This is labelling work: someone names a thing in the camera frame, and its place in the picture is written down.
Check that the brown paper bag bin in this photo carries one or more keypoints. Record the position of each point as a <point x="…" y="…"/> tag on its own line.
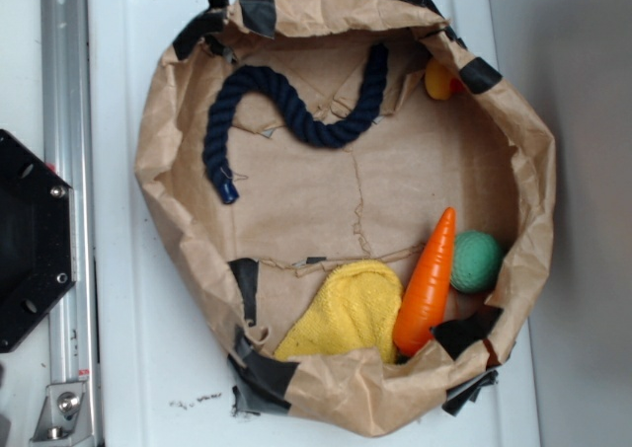
<point x="256" y="245"/>

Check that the yellow terry cloth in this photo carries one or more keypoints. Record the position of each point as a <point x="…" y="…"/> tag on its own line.
<point x="355" y="308"/>

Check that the orange plastic toy carrot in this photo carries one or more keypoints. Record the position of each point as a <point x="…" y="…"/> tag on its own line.
<point x="425" y="297"/>

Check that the green textured ball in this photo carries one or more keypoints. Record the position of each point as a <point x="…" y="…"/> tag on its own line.
<point x="476" y="262"/>

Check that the yellow rubber duck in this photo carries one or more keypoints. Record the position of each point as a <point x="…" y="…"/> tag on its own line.
<point x="440" y="83"/>

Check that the aluminium extrusion rail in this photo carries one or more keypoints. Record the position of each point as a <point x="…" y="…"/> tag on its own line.
<point x="72" y="323"/>

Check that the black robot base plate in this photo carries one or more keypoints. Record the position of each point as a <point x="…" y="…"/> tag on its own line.
<point x="36" y="246"/>

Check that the metal corner bracket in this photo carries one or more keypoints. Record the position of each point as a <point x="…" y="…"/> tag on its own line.
<point x="65" y="418"/>

